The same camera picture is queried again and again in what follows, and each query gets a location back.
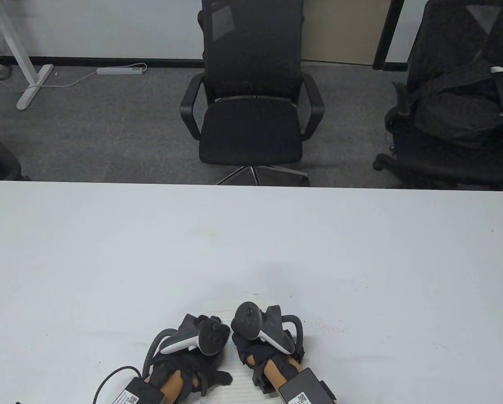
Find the person's left hand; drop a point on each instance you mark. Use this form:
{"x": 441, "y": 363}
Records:
{"x": 192, "y": 368}

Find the person's right hand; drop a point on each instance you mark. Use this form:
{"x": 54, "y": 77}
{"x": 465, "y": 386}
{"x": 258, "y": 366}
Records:
{"x": 249, "y": 351}

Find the white lined paper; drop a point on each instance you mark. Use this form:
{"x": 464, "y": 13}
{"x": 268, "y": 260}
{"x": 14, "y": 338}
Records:
{"x": 238, "y": 387}

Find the person's right forearm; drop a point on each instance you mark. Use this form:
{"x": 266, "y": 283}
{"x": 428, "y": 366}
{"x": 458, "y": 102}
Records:
{"x": 276, "y": 372}

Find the person's left forearm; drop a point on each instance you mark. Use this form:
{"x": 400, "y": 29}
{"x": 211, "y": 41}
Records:
{"x": 171, "y": 383}

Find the grey white handheld controller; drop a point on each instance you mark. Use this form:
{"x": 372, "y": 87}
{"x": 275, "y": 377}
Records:
{"x": 247, "y": 320}
{"x": 211, "y": 336}

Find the black mesh office chair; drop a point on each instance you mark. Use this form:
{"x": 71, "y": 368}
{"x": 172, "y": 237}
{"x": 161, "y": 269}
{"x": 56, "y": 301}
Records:
{"x": 251, "y": 134}

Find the black fabric office chair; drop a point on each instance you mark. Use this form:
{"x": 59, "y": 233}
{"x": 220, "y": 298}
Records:
{"x": 445, "y": 168}

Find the white power strip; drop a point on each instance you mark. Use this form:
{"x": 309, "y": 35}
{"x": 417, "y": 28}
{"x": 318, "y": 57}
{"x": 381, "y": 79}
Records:
{"x": 121, "y": 71}

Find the black backpack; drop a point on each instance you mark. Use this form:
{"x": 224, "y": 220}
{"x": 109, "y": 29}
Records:
{"x": 457, "y": 113}

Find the beige door panel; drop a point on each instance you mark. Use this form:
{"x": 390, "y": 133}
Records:
{"x": 344, "y": 33}

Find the white desk leg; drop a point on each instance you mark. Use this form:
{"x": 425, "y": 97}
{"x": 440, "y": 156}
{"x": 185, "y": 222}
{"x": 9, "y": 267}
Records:
{"x": 24, "y": 71}

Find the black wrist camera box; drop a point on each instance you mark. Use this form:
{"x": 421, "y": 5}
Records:
{"x": 139, "y": 391}
{"x": 306, "y": 385}

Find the black door frame post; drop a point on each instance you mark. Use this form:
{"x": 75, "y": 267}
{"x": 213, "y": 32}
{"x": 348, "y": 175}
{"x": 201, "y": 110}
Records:
{"x": 388, "y": 33}

